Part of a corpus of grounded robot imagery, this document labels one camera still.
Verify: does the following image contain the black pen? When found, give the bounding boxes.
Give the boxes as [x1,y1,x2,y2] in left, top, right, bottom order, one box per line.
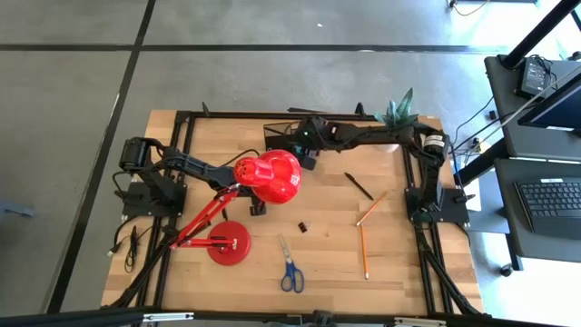
[343,171,375,202]

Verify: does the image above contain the blue-handled scissors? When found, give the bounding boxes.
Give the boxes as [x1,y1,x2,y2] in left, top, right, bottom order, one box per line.
[278,233,306,294]

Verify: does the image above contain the yellow pencil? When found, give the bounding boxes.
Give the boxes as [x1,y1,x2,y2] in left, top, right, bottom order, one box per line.
[359,223,370,280]
[355,190,390,228]

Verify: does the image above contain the black mesh desk organizer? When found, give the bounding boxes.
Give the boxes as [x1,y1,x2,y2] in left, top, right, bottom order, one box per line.
[262,120,321,164]

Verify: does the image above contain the red desk lamp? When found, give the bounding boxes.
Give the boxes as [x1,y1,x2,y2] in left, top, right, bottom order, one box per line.
[170,149,303,267]

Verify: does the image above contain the green plant in white pot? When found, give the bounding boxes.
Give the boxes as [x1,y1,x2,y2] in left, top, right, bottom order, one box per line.
[372,87,421,129]

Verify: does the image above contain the white power strip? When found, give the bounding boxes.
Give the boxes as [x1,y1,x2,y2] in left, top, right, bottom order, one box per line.
[469,134,492,154]

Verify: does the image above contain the white paper sheet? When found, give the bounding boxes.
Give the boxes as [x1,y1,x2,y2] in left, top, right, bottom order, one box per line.
[463,177,483,213]

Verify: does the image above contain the black desk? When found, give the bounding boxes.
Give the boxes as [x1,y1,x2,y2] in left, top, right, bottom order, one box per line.
[483,53,581,161]
[493,156,581,265]

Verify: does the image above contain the black rig bar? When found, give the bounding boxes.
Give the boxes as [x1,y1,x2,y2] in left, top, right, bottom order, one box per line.
[0,306,581,327]

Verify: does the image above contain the black power adapter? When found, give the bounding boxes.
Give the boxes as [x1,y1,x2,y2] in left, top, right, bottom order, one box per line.
[518,56,554,100]

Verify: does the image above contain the grey floor object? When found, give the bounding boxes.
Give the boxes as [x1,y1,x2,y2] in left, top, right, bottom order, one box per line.
[0,197,36,220]

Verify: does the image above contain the black keyboard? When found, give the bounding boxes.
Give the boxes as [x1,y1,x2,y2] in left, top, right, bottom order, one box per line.
[514,176,581,241]

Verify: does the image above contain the black monitor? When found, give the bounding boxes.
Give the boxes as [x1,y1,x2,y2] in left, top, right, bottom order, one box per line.
[517,74,581,133]

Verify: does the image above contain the black diagonal pole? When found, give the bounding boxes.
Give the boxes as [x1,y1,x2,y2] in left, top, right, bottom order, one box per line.
[500,0,581,70]

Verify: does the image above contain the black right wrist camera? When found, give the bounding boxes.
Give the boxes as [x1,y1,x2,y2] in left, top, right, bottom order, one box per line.
[300,152,320,172]

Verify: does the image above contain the black aluminium table frame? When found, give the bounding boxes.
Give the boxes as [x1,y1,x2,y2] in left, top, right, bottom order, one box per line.
[106,102,491,319]

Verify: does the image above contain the black cable bundle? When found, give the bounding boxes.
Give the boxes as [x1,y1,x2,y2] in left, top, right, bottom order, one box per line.
[123,224,141,274]

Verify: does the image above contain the silver bracket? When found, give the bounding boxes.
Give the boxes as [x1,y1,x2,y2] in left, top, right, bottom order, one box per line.
[393,316,448,327]
[142,311,195,324]

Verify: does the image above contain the black cable white connector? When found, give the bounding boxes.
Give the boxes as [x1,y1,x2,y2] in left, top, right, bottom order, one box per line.
[106,216,137,258]

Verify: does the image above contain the cable with black plug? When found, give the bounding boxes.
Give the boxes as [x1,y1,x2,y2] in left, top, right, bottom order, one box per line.
[448,0,492,18]

